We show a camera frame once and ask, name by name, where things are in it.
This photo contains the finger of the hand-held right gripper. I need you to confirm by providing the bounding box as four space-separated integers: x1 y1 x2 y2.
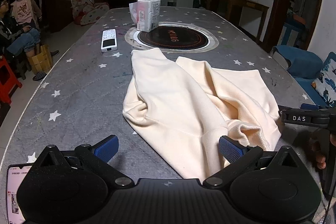
301 103 327 110

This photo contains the dark wooden side table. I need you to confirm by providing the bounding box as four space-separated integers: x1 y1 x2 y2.
209 0 270 44

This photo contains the dotted pop-up play tent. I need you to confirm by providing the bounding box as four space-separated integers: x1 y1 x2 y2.
71 0 110 26

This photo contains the red plastic stool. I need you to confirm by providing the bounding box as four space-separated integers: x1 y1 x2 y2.
0 55 23 105

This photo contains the round built-in induction cooker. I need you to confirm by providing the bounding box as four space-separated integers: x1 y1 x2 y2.
125 22 219 52

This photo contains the leaf patterned pillow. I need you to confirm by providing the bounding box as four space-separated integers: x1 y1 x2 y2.
311 58 336 109

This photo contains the grey starred table cover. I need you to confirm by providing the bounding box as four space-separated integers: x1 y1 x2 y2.
0 6 324 224

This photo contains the wooden foot bucket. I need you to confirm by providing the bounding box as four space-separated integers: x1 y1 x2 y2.
26 44 54 75

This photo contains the blue sofa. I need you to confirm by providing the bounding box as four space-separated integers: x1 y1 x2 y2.
271 45 336 109

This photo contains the white remote control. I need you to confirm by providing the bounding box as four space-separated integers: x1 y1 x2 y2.
101 29 117 53

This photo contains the smartphone with lit screen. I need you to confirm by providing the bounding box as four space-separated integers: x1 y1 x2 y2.
6 164 34 224

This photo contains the person's right hand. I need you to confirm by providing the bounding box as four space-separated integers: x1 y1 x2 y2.
310 135 327 170

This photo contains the grey slipper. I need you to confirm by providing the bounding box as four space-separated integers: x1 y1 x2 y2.
33 71 48 82

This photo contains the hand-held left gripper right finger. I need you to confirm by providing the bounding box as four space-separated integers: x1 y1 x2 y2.
204 135 299 187

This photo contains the pack of paper tissues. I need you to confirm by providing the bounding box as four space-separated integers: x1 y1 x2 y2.
129 0 162 32

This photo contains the cream sweatshirt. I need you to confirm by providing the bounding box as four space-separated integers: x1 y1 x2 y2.
122 48 283 180

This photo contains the blue stool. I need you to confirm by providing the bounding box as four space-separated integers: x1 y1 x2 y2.
278 21 309 50

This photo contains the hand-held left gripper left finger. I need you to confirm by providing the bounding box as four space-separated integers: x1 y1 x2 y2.
39 134 132 187

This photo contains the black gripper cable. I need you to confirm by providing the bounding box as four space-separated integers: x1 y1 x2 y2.
323 195 334 224

